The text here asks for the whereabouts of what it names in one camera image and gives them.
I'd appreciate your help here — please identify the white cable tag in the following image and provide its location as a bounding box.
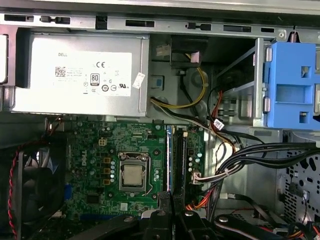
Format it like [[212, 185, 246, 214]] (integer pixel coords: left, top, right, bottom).
[[212, 119, 226, 131]]

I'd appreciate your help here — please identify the metal locking lever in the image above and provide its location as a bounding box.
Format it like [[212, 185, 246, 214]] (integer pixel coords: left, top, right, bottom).
[[141, 152, 154, 197]]

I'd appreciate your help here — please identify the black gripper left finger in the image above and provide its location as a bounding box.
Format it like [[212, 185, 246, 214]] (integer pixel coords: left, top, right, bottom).
[[82, 191, 174, 240]]

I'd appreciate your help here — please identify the metal socket cover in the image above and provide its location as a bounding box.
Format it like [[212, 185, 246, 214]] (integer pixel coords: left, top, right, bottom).
[[118, 151, 151, 193]]

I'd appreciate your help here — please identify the blue drive latch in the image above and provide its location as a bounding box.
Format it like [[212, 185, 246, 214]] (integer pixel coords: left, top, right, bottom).
[[263, 41, 320, 130]]

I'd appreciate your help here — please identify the blue RAM stick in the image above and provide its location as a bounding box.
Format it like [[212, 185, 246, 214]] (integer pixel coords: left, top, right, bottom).
[[166, 124, 174, 194]]

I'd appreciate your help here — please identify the green motherboard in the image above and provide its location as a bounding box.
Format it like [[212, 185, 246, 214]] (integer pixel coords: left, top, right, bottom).
[[63, 119, 208, 226]]

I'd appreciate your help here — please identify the orange wire bundle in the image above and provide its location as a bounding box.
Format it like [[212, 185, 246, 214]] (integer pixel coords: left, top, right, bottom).
[[185, 194, 211, 211]]

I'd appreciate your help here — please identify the yellow wire bundle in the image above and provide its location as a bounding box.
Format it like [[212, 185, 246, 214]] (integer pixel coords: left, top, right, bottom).
[[149, 66, 209, 111]]

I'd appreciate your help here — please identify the black PC case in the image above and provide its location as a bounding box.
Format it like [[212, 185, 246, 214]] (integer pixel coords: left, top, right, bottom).
[[0, 0, 320, 240]]

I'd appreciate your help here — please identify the grey power supply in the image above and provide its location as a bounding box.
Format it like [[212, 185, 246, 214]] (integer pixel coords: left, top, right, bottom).
[[11, 33, 151, 118]]

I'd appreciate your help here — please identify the black case fan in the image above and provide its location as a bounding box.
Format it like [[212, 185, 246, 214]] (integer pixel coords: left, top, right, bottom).
[[9, 143, 67, 240]]

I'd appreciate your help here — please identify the silver CPU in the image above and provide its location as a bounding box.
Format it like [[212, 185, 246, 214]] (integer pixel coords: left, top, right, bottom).
[[122, 164, 146, 187]]

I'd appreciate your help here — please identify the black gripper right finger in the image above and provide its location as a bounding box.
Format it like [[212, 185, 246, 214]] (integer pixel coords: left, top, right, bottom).
[[173, 192, 286, 240]]

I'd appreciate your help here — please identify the red black twisted wire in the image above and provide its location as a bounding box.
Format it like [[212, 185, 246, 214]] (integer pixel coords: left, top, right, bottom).
[[6, 114, 63, 223]]

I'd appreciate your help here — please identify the black cable bundle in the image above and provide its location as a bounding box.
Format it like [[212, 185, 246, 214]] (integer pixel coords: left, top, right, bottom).
[[209, 139, 320, 186]]

